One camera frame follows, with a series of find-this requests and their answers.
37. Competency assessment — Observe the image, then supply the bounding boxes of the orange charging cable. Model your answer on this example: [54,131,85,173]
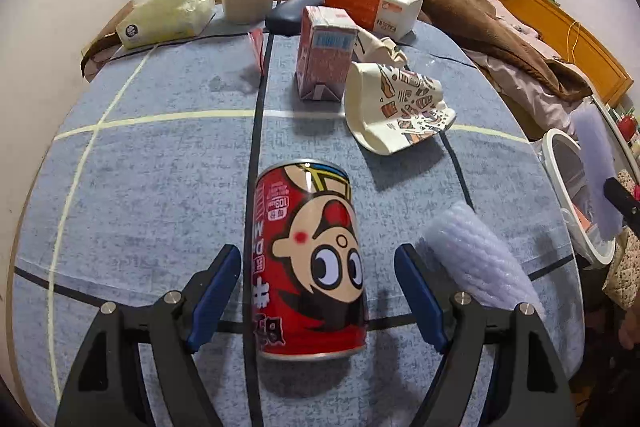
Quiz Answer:
[567,21,583,58]

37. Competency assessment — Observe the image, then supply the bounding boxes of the pale lilac duvet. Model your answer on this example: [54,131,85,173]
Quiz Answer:
[462,0,591,138]

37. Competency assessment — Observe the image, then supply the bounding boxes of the wooden bed headboard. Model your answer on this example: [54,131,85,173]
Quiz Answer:
[505,0,633,105]

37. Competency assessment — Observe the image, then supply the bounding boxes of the blue checked tablecloth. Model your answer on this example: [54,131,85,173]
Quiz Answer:
[10,14,586,427]

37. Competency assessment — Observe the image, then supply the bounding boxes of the pink milk carton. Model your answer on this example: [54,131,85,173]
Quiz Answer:
[295,5,360,102]

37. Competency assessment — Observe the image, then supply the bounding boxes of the floral quilted cloth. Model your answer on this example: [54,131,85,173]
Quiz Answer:
[602,169,640,308]

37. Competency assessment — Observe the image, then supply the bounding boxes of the red plastic wrapper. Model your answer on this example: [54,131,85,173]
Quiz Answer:
[247,28,267,76]

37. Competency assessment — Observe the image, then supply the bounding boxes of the crumpled white paper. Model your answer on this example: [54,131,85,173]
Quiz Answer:
[351,28,410,68]

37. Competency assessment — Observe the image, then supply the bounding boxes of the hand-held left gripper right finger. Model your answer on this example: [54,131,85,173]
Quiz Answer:
[393,243,581,427]

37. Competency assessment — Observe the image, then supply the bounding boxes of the orange and white box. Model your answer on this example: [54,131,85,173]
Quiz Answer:
[324,0,425,42]

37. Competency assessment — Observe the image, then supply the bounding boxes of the white trash bin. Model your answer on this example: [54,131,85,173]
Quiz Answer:
[542,128,626,267]

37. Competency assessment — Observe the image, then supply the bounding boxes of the dark brown fleece blanket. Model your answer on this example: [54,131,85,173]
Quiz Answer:
[340,0,593,102]

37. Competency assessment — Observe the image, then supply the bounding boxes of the dark blue case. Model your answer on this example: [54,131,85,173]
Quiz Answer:
[264,0,328,35]

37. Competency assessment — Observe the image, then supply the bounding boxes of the white foam net sleeve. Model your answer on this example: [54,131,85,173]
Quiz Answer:
[422,201,547,323]
[570,106,626,240]

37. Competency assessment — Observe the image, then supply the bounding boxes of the soft tissue pack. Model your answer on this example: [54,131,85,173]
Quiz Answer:
[116,0,216,50]

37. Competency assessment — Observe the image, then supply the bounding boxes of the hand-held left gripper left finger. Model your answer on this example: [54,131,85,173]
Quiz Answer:
[54,243,243,427]

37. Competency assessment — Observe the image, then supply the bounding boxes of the red jar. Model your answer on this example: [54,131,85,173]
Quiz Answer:
[618,114,638,142]

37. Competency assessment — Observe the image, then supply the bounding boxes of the printed white paper cup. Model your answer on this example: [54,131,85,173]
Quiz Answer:
[344,62,457,156]

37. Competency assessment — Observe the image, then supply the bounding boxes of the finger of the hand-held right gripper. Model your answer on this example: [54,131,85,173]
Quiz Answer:
[602,177,640,233]

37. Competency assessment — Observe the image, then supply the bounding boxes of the red cartoon drink can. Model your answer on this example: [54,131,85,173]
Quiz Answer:
[254,158,370,362]

